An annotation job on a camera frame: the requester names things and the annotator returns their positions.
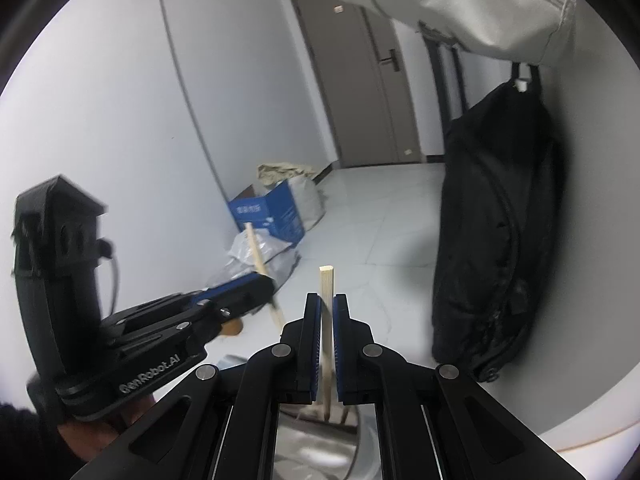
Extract wooden chopstick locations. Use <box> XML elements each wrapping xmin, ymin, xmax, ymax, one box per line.
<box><xmin>244</xmin><ymin>222</ymin><xmax>285</xmax><ymax>330</ymax></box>
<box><xmin>318</xmin><ymin>266</ymin><xmax>335</xmax><ymax>422</ymax></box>

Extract person's left hand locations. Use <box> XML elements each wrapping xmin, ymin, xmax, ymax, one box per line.
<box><xmin>58</xmin><ymin>394</ymin><xmax>155</xmax><ymax>463</ymax></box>

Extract tan suede shoe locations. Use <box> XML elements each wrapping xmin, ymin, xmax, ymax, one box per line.
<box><xmin>219</xmin><ymin>318</ymin><xmax>244</xmax><ymax>337</ymax></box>

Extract large grey parcel bag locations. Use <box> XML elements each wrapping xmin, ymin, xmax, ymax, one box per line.
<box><xmin>205</xmin><ymin>249</ymin><xmax>303</xmax><ymax>306</ymax></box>

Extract grey plastic parcel bag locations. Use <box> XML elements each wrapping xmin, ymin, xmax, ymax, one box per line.
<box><xmin>228</xmin><ymin>229</ymin><xmax>293</xmax><ymax>269</ymax></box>

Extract blue cardboard box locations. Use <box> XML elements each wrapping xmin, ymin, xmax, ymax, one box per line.
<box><xmin>229</xmin><ymin>181</ymin><xmax>305</xmax><ymax>246</ymax></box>

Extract white utensil holder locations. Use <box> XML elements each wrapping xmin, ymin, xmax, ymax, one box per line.
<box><xmin>271</xmin><ymin>403</ymin><xmax>382</xmax><ymax>480</ymax></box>

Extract beige canvas tote bag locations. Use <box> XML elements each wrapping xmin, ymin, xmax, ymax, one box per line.
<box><xmin>257</xmin><ymin>162</ymin><xmax>326</xmax><ymax>232</ymax></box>

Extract black backpack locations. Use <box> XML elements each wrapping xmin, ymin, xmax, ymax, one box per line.
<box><xmin>432</xmin><ymin>63</ymin><xmax>566</xmax><ymax>382</ymax></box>

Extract grey entrance door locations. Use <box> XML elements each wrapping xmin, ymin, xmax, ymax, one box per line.
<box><xmin>292</xmin><ymin>0</ymin><xmax>422</xmax><ymax>167</ymax></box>

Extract black metal rack frame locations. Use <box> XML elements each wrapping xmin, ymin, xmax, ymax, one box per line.
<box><xmin>419</xmin><ymin>21</ymin><xmax>470</xmax><ymax>140</ymax></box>

